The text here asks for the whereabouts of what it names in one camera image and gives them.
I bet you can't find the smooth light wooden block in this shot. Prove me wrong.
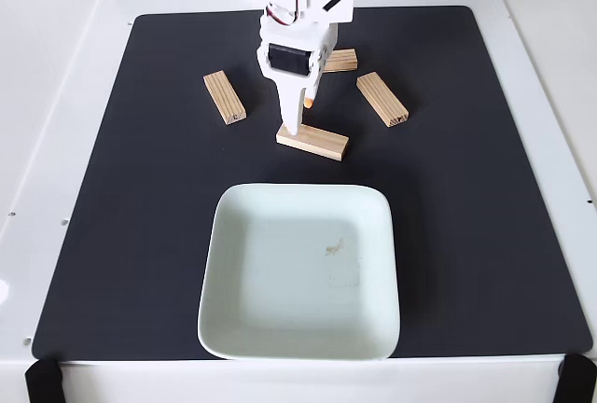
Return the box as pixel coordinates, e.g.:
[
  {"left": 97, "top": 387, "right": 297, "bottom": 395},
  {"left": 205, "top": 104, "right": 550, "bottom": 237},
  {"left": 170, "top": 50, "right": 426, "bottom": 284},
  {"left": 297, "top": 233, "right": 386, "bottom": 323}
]
[{"left": 275, "top": 123, "right": 350, "bottom": 162}]

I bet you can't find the striped grain wooden block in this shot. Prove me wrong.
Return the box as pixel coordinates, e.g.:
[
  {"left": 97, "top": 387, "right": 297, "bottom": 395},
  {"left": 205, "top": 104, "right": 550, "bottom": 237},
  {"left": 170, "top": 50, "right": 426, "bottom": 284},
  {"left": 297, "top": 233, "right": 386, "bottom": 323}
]
[{"left": 355, "top": 71, "right": 410, "bottom": 129}]

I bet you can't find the wooden block with dark lines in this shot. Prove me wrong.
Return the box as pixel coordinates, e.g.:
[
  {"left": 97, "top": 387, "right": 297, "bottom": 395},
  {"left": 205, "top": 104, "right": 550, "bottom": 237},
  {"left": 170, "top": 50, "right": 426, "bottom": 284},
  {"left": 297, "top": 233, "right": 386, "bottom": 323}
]
[{"left": 323, "top": 48, "right": 359, "bottom": 74}]

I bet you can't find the striped block with knot end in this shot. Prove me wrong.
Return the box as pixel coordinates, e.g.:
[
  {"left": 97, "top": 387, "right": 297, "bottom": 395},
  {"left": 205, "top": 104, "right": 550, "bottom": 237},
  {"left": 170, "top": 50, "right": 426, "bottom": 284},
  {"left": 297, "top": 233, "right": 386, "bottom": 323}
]
[{"left": 202, "top": 69, "right": 248, "bottom": 127}]

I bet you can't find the pale square ceramic plate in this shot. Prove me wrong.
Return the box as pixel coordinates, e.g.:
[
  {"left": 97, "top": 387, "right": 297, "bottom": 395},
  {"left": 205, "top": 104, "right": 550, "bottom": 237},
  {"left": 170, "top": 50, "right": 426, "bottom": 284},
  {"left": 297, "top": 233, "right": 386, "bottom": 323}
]
[{"left": 197, "top": 182, "right": 401, "bottom": 361}]

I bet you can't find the black rubber mat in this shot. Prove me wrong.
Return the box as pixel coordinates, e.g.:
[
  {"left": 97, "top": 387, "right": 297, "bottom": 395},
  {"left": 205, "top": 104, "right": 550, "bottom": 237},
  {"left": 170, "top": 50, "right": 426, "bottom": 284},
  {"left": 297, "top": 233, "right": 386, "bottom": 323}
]
[{"left": 31, "top": 5, "right": 593, "bottom": 361}]

